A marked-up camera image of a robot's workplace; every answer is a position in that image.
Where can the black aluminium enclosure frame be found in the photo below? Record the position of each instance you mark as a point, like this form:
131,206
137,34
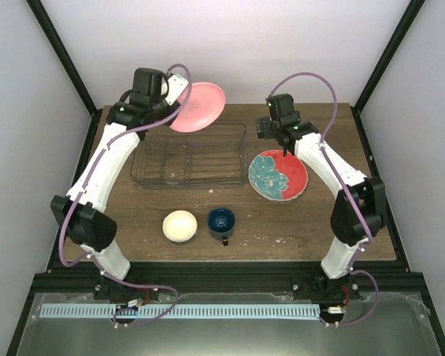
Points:
227,276

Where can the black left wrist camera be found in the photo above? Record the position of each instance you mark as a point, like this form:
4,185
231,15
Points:
151,83

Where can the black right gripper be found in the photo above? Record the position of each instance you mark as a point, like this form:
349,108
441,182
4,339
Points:
262,130

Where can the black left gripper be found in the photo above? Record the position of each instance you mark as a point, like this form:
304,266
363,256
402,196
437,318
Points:
171,114

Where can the dark blue mug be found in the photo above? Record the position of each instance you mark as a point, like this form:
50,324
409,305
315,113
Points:
221,223

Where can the light blue slotted cable duct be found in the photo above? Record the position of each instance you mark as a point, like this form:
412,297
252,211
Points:
183,311

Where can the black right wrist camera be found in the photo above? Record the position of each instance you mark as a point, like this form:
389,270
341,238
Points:
280,106

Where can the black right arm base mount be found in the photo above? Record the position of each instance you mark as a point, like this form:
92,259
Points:
314,285

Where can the cream upturned bowl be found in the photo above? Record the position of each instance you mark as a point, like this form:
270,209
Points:
179,226

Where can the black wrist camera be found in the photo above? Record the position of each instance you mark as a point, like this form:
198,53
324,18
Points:
280,106
151,83

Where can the grey wire dish rack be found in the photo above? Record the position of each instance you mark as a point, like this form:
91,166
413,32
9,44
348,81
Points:
214,156

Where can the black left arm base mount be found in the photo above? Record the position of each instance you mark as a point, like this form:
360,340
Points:
108,289

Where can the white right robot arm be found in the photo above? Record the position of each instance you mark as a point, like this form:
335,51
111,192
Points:
359,201

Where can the red plate with teal flower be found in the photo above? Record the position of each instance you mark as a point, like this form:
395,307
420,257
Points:
277,177

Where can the pink plastic bear plate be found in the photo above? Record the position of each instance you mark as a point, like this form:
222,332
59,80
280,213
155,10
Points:
205,105

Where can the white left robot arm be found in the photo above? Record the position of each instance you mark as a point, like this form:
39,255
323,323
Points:
81,212

